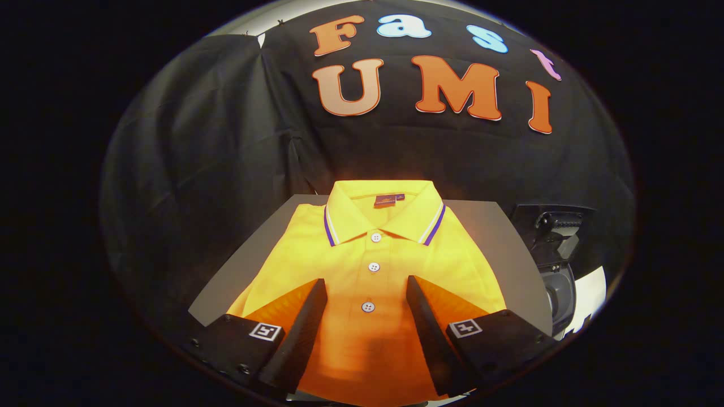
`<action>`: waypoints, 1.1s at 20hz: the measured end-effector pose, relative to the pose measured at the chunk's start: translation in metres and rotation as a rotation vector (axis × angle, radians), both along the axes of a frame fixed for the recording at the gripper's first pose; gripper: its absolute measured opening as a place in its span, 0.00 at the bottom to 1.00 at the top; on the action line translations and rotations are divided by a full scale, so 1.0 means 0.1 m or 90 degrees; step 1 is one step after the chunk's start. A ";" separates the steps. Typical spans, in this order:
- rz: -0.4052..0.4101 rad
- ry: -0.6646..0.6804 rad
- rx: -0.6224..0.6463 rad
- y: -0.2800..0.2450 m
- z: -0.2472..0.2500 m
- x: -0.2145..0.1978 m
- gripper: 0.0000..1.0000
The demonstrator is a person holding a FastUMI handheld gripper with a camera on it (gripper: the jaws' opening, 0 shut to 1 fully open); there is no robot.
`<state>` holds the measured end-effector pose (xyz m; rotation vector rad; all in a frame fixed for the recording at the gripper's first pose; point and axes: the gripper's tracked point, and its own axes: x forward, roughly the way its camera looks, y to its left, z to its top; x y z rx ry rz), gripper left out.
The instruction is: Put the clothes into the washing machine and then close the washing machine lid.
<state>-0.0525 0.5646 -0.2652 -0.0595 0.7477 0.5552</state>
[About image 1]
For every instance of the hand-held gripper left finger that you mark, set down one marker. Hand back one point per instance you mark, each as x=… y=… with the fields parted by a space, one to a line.
x=297 y=339

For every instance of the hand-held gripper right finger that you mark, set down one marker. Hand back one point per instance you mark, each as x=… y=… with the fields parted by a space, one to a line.
x=432 y=339

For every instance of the yellow polo shirt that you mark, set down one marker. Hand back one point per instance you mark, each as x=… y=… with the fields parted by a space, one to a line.
x=373 y=254

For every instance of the tinted washing machine lid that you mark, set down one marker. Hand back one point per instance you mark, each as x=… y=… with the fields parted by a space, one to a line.
x=557 y=223

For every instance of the grey side table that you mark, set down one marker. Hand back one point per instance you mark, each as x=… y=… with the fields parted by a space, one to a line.
x=246 y=271

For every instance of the stack of white boards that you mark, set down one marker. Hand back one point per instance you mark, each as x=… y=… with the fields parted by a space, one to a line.
x=589 y=294

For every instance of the row of backdrop clips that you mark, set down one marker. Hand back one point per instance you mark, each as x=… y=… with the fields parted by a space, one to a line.
x=280 y=22

